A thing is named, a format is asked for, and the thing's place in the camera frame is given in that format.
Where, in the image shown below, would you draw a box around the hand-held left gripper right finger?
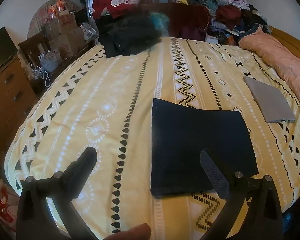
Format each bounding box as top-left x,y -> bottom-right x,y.
199,149 -> 284,240

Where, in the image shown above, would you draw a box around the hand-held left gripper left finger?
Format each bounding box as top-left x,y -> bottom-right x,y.
16,146 -> 98,240

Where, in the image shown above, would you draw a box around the dark navy pants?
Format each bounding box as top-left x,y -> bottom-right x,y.
150,98 -> 259,197

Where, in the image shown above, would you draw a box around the folded grey pants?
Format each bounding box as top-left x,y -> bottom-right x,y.
243,76 -> 297,124

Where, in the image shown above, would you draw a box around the person's left hand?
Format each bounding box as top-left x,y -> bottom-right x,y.
100,223 -> 152,240

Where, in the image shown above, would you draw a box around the yellow patterned bedspread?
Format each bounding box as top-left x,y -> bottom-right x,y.
4,37 -> 300,240

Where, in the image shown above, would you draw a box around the red printed packaging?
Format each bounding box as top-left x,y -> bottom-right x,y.
0,176 -> 18,222

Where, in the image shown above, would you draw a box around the wooden dresser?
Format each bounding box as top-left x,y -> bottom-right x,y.
0,55 -> 38,165

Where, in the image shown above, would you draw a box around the stack of cardboard boxes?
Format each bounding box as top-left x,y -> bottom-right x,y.
41,12 -> 87,58

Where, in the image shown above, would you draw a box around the white plastic bag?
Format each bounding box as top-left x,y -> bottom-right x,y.
79,22 -> 98,41

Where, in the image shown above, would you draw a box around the black jacket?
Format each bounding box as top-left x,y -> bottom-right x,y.
99,15 -> 163,58

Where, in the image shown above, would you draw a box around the pink duvet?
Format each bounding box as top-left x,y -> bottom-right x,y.
238,27 -> 300,117

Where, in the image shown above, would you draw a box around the black flat screen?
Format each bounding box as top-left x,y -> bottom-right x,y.
0,27 -> 18,77

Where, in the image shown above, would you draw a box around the pink round panel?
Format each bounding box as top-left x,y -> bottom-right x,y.
27,0 -> 87,40

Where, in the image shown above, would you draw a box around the pack of drink bottles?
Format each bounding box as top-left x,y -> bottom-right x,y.
47,0 -> 69,18

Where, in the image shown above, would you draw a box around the wooden headboard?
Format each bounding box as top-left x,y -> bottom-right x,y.
269,26 -> 300,63

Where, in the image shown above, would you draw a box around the maroon garment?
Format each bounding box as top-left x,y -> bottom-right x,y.
140,2 -> 212,42

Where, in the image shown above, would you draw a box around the pile of mixed clothes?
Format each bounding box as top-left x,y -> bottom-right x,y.
177,0 -> 272,44

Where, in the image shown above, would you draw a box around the white power strip with cables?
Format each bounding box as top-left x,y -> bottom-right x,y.
29,66 -> 52,88

